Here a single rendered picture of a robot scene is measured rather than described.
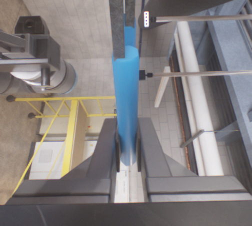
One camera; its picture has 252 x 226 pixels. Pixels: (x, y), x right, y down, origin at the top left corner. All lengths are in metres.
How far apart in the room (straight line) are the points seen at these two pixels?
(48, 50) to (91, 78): 4.85
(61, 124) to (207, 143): 3.01
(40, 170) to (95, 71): 2.84
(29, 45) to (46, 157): 3.89
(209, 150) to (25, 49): 3.03
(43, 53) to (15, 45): 0.04
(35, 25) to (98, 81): 4.67
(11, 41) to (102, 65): 5.07
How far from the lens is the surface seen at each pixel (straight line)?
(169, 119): 4.60
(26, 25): 0.42
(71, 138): 2.93
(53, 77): 0.40
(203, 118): 3.29
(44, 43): 0.32
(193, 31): 4.85
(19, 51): 0.31
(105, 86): 4.95
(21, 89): 0.53
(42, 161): 4.16
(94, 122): 4.14
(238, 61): 3.86
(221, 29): 4.27
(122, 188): 3.77
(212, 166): 3.14
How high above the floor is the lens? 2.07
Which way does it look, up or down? 1 degrees down
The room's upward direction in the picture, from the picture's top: 89 degrees clockwise
